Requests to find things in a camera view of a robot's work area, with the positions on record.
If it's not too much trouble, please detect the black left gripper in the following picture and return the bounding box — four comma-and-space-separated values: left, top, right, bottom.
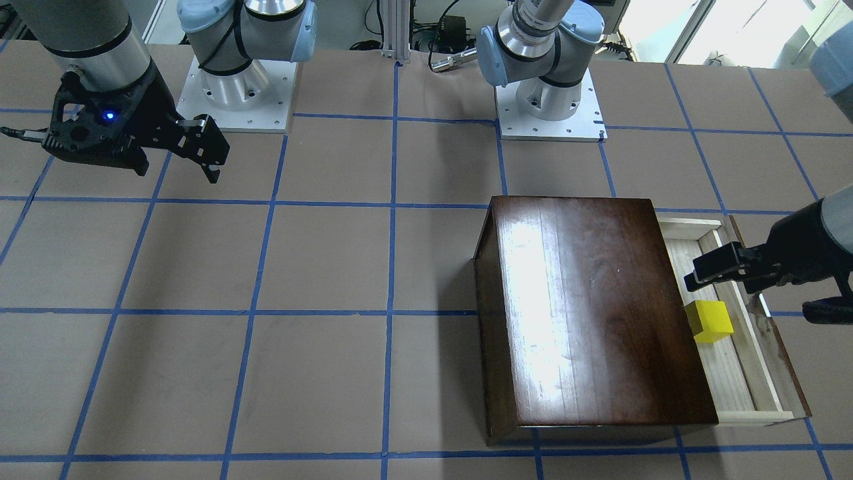
684, 199, 842, 294

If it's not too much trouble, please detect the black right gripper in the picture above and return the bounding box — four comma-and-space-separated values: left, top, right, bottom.
131, 61, 231, 183

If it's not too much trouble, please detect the yellow block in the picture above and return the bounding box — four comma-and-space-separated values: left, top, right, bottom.
684, 299, 734, 344

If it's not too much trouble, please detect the dark wooden drawer box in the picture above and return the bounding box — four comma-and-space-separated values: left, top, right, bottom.
473, 195, 811, 446

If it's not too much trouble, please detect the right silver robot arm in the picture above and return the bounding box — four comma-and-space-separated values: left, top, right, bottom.
2, 1, 317, 183

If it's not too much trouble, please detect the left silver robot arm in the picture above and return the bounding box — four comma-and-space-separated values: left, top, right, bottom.
476, 1, 851, 300

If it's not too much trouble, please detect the silver cylindrical tool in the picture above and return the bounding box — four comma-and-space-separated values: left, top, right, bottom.
428, 47, 477, 73

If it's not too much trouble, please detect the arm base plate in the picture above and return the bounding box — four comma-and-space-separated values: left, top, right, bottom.
177, 58, 300, 134
494, 69, 608, 142

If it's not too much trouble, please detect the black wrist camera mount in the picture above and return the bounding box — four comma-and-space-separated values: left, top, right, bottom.
40, 70, 149, 176

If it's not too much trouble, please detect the aluminium frame post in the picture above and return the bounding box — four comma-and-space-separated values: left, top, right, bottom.
376, 0, 413, 65

